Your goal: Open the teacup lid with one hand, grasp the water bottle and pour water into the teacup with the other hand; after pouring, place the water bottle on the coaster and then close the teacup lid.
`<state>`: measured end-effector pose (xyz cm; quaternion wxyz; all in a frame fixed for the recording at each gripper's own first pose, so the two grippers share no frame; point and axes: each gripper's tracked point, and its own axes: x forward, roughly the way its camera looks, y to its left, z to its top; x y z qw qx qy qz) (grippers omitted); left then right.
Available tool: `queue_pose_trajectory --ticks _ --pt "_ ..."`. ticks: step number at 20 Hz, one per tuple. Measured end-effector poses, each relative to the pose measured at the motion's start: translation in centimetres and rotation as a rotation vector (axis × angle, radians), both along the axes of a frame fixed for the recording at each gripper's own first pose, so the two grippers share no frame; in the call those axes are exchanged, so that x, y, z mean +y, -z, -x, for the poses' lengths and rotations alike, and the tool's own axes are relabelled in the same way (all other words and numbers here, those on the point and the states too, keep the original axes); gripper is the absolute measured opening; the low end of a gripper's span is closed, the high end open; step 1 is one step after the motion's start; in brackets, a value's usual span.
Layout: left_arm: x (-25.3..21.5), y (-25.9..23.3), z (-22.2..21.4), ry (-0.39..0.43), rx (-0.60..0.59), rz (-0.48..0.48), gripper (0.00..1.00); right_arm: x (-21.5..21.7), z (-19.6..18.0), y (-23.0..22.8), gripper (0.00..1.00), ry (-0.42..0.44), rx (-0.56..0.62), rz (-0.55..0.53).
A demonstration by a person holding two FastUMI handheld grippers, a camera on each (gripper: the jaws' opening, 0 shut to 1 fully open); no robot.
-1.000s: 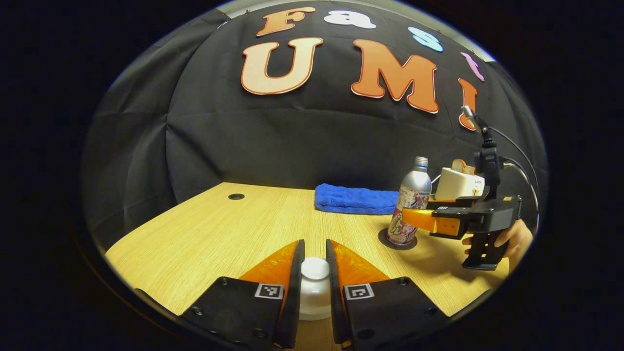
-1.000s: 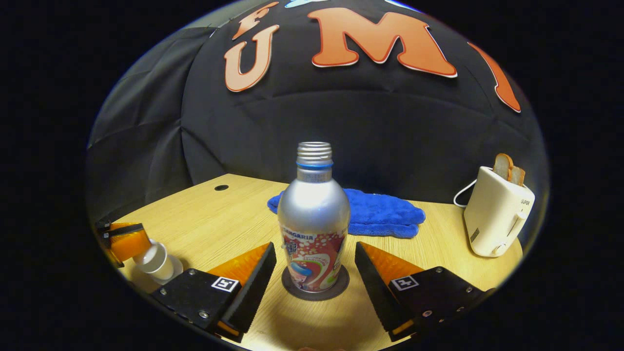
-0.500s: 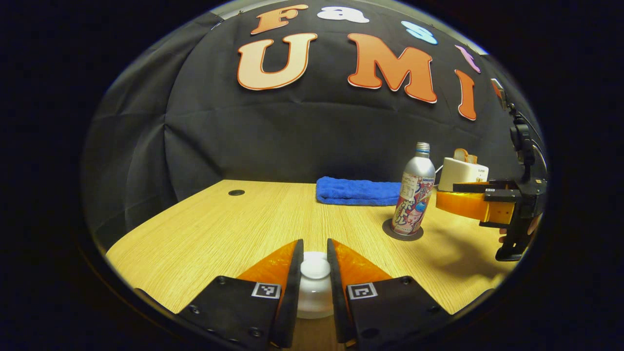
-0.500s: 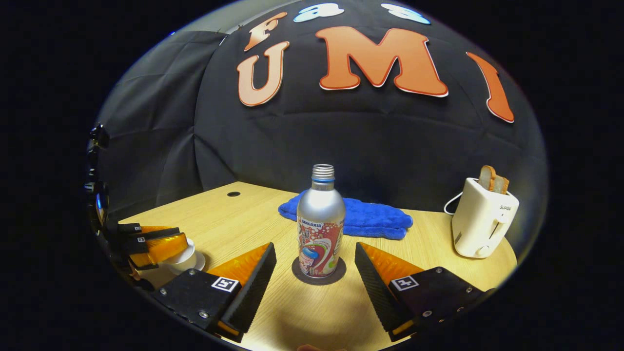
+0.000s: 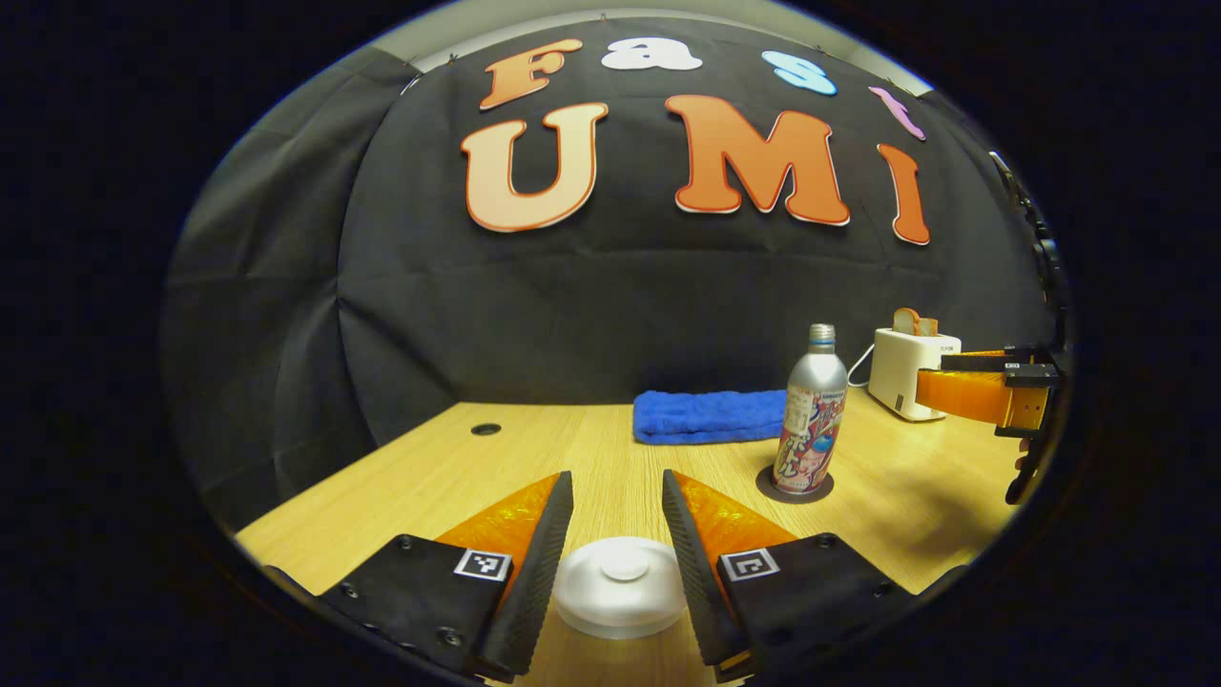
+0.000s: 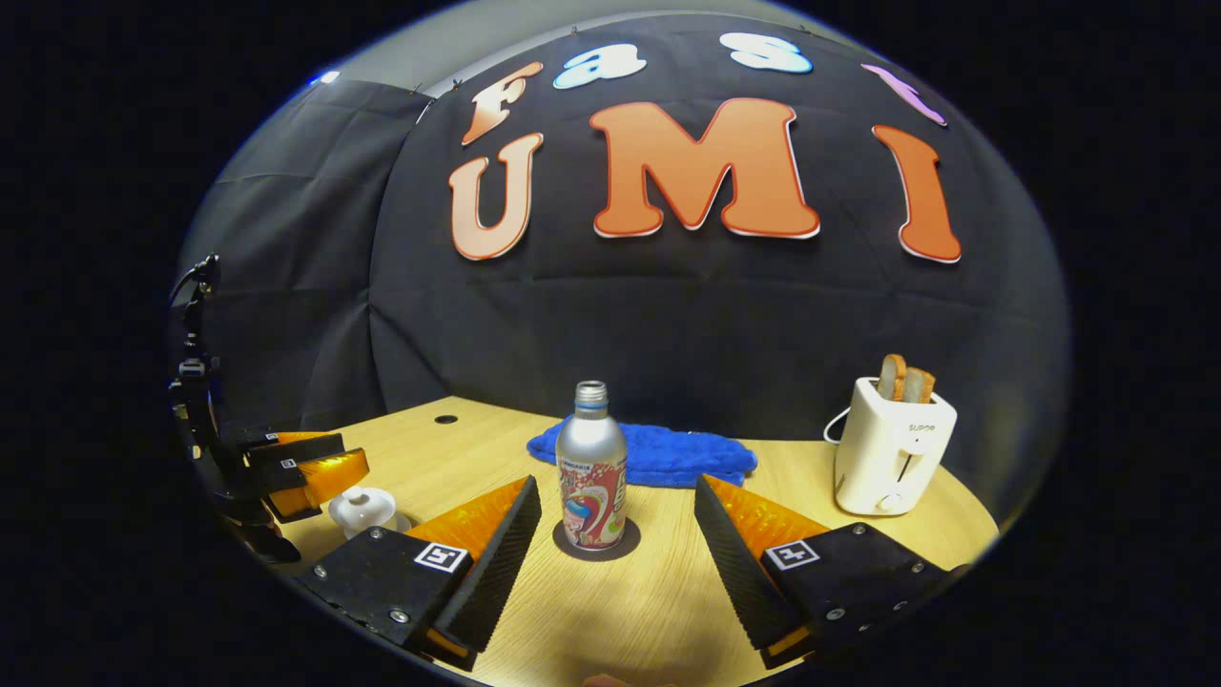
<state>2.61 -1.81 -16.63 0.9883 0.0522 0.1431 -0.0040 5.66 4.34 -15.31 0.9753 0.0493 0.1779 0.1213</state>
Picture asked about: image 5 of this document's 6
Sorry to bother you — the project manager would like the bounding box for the dark round coaster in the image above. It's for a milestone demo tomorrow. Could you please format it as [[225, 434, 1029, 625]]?
[[755, 465, 836, 505]]

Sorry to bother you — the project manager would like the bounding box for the silver water bottle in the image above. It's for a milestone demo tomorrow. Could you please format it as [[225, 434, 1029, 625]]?
[[773, 323, 849, 495]]

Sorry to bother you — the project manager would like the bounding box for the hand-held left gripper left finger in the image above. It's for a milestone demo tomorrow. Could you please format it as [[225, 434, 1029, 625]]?
[[316, 469, 576, 684]]

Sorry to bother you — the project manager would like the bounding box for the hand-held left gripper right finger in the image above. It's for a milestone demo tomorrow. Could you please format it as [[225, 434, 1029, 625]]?
[[661, 468, 921, 683]]

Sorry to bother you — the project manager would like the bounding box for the white toaster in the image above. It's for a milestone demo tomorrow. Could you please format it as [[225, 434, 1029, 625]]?
[[867, 327, 962, 423]]

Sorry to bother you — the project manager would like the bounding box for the blue towel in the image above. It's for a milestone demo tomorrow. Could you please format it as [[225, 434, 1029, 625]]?
[[632, 389, 791, 447]]

